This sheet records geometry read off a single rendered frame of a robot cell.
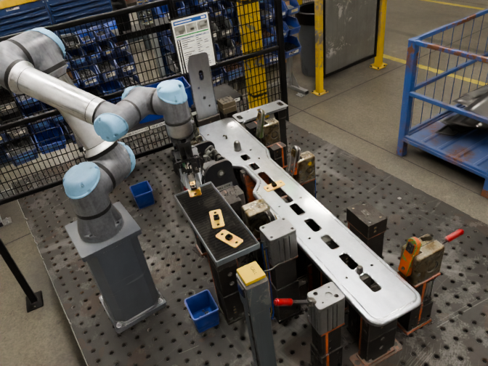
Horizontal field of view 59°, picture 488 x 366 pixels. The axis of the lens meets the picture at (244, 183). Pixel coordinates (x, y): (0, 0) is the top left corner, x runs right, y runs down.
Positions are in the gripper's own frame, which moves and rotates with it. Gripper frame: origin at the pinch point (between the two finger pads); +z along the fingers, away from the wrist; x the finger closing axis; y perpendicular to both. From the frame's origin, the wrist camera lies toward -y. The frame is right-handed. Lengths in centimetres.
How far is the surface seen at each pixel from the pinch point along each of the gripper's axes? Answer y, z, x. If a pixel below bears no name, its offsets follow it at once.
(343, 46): -299, 84, 197
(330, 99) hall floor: -267, 124, 169
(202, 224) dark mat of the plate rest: 11.6, 7.2, -0.2
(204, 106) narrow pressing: -90, 17, 18
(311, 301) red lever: 44, 16, 22
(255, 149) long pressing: -48, 23, 33
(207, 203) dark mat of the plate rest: 2.2, 7.3, 3.1
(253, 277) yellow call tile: 38.1, 7.2, 8.4
